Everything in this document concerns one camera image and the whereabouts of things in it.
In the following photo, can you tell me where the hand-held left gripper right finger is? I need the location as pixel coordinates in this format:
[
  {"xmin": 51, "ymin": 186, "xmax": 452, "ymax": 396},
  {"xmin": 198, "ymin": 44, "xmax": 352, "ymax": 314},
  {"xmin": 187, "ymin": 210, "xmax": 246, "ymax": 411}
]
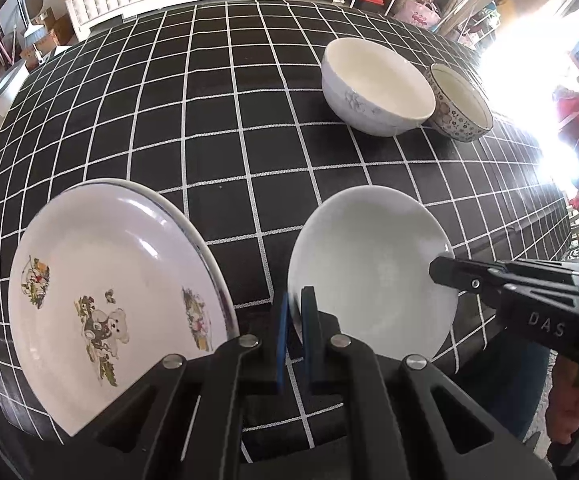
[{"xmin": 301, "ymin": 286, "xmax": 556, "ymax": 480}]

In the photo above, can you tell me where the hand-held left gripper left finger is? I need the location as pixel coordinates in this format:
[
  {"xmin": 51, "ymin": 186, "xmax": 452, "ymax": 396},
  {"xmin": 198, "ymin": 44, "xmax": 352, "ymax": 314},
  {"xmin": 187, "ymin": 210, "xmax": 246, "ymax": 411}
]
[{"xmin": 62, "ymin": 292, "xmax": 291, "ymax": 480}]

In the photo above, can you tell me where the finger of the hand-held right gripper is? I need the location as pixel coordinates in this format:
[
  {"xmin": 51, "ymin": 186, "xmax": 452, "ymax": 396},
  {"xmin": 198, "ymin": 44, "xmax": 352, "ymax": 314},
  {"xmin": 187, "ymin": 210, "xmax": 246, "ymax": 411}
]
[
  {"xmin": 428, "ymin": 255, "xmax": 509, "ymax": 307},
  {"xmin": 499, "ymin": 260, "xmax": 579, "ymax": 292}
]

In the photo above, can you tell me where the plain white plate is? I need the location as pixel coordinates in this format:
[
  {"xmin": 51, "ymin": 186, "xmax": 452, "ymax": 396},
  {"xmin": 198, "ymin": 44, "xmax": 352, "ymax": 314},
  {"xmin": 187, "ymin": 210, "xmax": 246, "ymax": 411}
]
[{"xmin": 288, "ymin": 185, "xmax": 459, "ymax": 361}]

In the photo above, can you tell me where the large pink flower plate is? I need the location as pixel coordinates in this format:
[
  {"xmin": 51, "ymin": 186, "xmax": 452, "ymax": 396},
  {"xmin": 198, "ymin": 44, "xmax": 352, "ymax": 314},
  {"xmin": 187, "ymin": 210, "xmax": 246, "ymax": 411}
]
[{"xmin": 77, "ymin": 178, "xmax": 241, "ymax": 341}]

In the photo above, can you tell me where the bear print plate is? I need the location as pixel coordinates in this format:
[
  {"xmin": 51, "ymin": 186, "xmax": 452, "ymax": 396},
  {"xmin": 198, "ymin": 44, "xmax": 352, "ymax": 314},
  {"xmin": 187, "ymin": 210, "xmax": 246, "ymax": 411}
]
[{"xmin": 8, "ymin": 182, "xmax": 230, "ymax": 436}]

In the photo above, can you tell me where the small dark patterned bowl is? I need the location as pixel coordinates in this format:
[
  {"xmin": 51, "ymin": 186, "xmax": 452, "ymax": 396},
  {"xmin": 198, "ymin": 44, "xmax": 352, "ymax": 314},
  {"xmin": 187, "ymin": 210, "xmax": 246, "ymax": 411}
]
[{"xmin": 425, "ymin": 62, "xmax": 493, "ymax": 143}]

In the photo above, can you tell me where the large white bowl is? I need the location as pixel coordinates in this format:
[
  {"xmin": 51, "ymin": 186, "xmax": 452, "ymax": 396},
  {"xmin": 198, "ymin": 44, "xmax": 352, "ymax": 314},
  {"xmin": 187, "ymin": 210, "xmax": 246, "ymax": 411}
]
[{"xmin": 320, "ymin": 37, "xmax": 437, "ymax": 137}]

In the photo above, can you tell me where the person's right hand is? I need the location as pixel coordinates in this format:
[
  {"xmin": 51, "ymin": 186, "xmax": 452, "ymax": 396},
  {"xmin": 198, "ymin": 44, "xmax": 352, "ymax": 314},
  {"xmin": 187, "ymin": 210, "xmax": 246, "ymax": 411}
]
[{"xmin": 544, "ymin": 359, "xmax": 579, "ymax": 446}]

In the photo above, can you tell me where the person's right leg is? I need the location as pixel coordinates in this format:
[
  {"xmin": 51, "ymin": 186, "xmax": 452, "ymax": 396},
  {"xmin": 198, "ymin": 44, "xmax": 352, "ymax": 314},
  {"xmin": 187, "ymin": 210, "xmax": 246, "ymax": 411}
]
[{"xmin": 449, "ymin": 330, "xmax": 553, "ymax": 443}]

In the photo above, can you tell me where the red hanging garment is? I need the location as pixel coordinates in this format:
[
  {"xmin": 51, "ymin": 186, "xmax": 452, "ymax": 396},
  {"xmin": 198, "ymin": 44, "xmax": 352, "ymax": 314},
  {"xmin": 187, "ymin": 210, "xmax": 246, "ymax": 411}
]
[{"xmin": 552, "ymin": 85, "xmax": 579, "ymax": 127}]

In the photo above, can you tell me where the pink bag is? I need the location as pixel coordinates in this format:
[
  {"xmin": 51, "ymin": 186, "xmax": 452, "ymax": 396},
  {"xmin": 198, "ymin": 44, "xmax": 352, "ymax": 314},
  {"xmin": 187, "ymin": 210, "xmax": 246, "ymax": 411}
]
[{"xmin": 397, "ymin": 0, "xmax": 443, "ymax": 29}]

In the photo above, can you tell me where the cardboard box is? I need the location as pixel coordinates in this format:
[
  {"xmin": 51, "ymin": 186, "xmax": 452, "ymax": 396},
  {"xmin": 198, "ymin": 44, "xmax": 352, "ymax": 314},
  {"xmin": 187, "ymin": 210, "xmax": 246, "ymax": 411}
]
[{"xmin": 44, "ymin": 12, "xmax": 76, "ymax": 46}]

